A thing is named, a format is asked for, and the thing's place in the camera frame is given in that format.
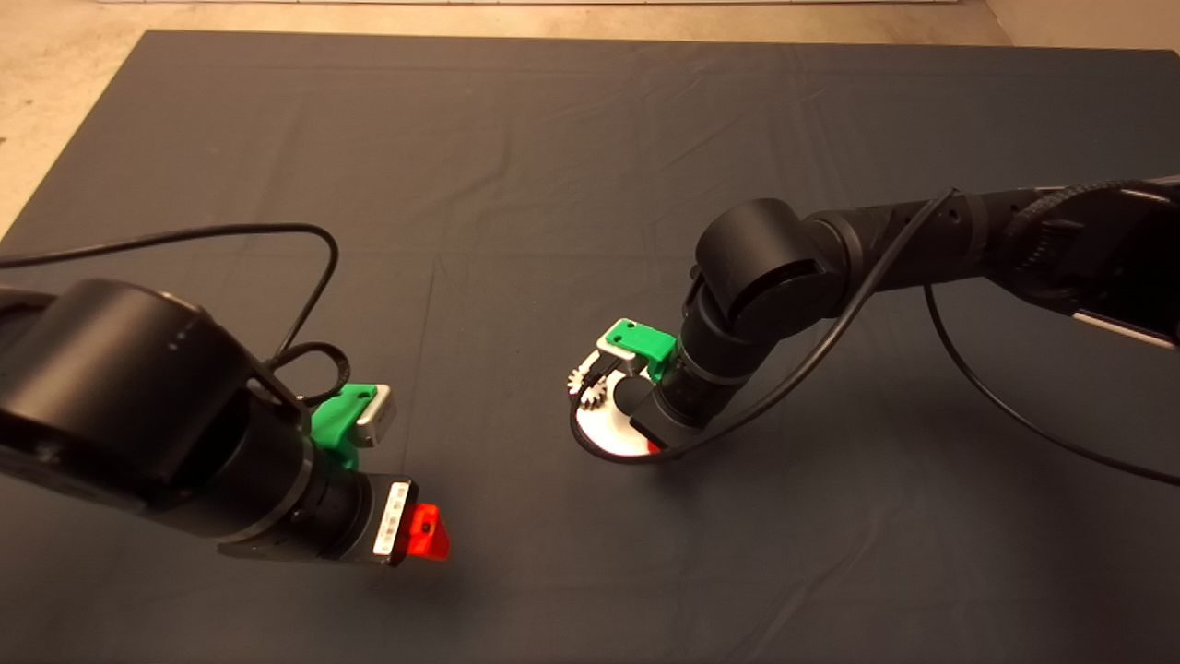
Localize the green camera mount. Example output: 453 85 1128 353
311 383 379 469
604 319 680 384

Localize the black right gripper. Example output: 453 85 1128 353
630 389 703 455

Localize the silver right camera box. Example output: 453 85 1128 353
596 332 648 374

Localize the small steel planetary gear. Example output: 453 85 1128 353
566 366 610 412

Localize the green left camera mount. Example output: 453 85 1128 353
311 383 379 469

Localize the green right camera mount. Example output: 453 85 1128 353
604 319 680 384

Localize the thin black hanging cable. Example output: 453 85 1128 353
925 284 1180 487

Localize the round metal carrier plate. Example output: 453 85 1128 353
572 404 663 459

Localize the dark grey table cloth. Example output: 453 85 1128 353
0 30 1180 664

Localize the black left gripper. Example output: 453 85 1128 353
355 472 452 569

